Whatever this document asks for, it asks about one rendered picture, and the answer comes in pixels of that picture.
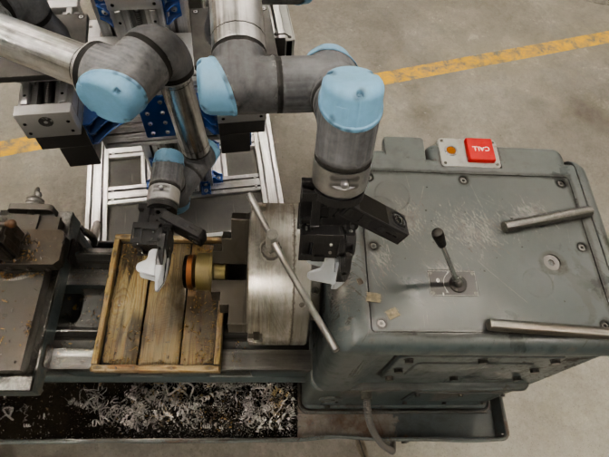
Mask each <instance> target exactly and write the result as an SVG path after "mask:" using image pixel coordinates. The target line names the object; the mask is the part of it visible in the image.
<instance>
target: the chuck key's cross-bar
mask: <svg viewBox="0 0 609 457"><path fill-rule="evenodd" d="M246 196H247V198H248V200H249V202H250V204H251V206H252V208H253V210H254V212H255V213H256V216H257V217H258V219H259V221H260V223H261V225H262V227H263V229H264V231H265V233H266V232H267V231H268V230H269V229H270V227H269V225H268V223H267V221H266V218H265V217H264V215H263V213H262V211H261V209H260V208H259V206H258V204H257V202H256V199H255V197H254V195H253V194H252V192H248V193H247V194H246ZM271 245H272V246H273V248H274V250H275V252H276V254H277V256H278V258H279V260H280V262H281V263H282V265H283V267H284V269H285V271H286V273H287V275H288V276H289V277H290V279H291V280H292V282H293V284H294V286H295V288H296V290H297V291H298V293H299V295H300V297H301V298H302V299H303V301H304V303H305V305H306V307H307V308H308V310H309V312H310V313H311V315H312V317H313V319H314V321H315V323H316V324H317V325H318V327H319V329H320V330H321V332H322V334H323V335H324V338H325V340H326V341H327V343H328V345H329V346H330V347H331V349H332V351H333V352H334V353H336V352H338V351H339V349H340V348H339V346H338V345H337V344H336V342H335V341H334V338H333V336H332V335H331V333H330V331H329V330H328V328H327V326H326V325H325V323H324V321H323V319H322V318H321V317H320V315H319V313H318V311H317V310H316V308H315V306H314V304H313V302H312V301H311V299H310V297H309V296H308V295H307V293H306V292H305V289H304V288H303V286H302V284H301V282H300V281H299V279H298V277H297V276H296V274H295V272H294V271H293V269H292V268H291V266H290V264H289V263H288V261H287V259H286V257H285V255H284V253H283V251H282V249H281V248H280V246H279V244H278V242H277V241H276V242H274V243H271Z"/></svg>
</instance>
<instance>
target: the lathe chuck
mask: <svg viewBox="0 0 609 457"><path fill-rule="evenodd" d="M257 204H258V206H259V207H263V208H266V211H263V212H262V213H263V215H264V217H265V218H266V221H267V223H268V225H269V227H270V228H271V229H275V230H276V231H277V232H278V240H277V242H278V244H279V246H280V248H281V249H282V251H283V253H284V255H285V257H286V259H287V261H288V263H289V264H290V266H291V268H292V269H293V270H294V265H295V231H294V209H293V204H292V203H264V202H258V203H257ZM265 243H266V233H265V231H264V229H263V227H262V225H261V223H260V221H259V219H258V217H257V216H256V213H255V212H254V211H253V210H252V211H250V220H249V235H248V256H247V288H246V331H247V332H248V333H249V334H253V332H260V334H262V339H259V340H254V339H247V343H248V344H249V345H290V341H291V333H292V320H293V301H294V284H293V282H292V280H291V279H290V277H289V276H288V275H287V273H286V271H285V269H284V267H283V265H282V263H281V262H280V260H279V258H278V256H276V257H274V258H268V257H266V256H265V255H264V253H263V246H264V245H265Z"/></svg>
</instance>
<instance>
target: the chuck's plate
mask: <svg viewBox="0 0 609 457"><path fill-rule="evenodd" d="M293 209H294V231H295V265H294V272H295V274H296V276H297V277H298V279H299V281H300V282H301V284H302V286H303V288H304V290H305V292H306V293H307V295H308V296H309V297H310V299H311V294H312V280H310V279H308V277H307V273H308V272H309V271H311V270H312V265H311V264H309V263H307V261H306V260H298V252H299V240H300V229H297V216H298V204H294V203H293ZM309 323H310V312H309V310H308V308H307V307H306V305H305V302H304V301H303V299H302V298H301V297H300V295H299V293H298V291H297V290H296V288H295V286H294V301H293V320H292V333H291V341H290V345H305V344H306V341H307V337H308V331H309Z"/></svg>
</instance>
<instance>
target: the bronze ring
mask: <svg viewBox="0 0 609 457"><path fill-rule="evenodd" d="M213 279H214V280H227V264H221V263H215V264H214V263H213V251H212V252H211V253H198V254H197V255H196V256H195V255H186V256H185V257H184V259H183V266H182V284H183V287H184V288H187V289H193V288H194V287H195V288H196V290H197V291H210V293H211V286H212V280H213Z"/></svg>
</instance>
